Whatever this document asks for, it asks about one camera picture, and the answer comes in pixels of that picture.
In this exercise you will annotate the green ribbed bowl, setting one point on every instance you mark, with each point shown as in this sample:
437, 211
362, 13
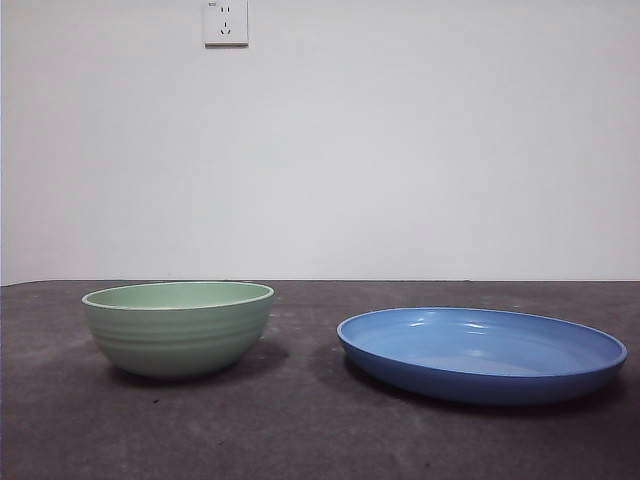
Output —
180, 340

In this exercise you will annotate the blue round plate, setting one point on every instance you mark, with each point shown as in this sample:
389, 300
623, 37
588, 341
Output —
480, 380

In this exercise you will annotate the white wall socket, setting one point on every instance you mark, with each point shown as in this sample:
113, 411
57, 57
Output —
226, 25

